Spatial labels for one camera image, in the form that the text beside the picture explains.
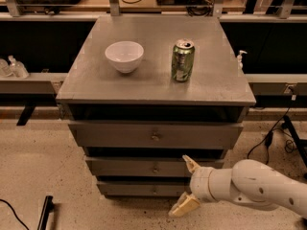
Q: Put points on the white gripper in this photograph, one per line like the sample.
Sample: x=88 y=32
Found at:
x=200 y=184

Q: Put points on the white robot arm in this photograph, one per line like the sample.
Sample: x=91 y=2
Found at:
x=248 y=183

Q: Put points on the grey top drawer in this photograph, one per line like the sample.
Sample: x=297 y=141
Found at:
x=221 y=136

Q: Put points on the grey drawer cabinet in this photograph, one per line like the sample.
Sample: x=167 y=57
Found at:
x=217 y=91

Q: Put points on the black stand leg right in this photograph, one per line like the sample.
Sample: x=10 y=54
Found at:
x=301 y=144

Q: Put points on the green soda can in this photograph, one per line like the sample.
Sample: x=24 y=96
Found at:
x=183 y=59

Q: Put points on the white pump bottle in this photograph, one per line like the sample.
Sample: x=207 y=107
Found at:
x=240 y=58

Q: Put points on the black bar on floor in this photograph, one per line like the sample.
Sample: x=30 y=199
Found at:
x=47 y=209

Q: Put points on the white ceramic bowl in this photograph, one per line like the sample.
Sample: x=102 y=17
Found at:
x=124 y=56

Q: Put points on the clear bottle on ledge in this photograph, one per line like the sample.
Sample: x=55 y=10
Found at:
x=18 y=68

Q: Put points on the clear container at edge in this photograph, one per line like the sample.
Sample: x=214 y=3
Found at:
x=5 y=70

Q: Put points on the black bracket leg left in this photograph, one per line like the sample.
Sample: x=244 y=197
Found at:
x=26 y=114

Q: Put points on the black coiled cable shelf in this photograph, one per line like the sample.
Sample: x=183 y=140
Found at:
x=199 y=7

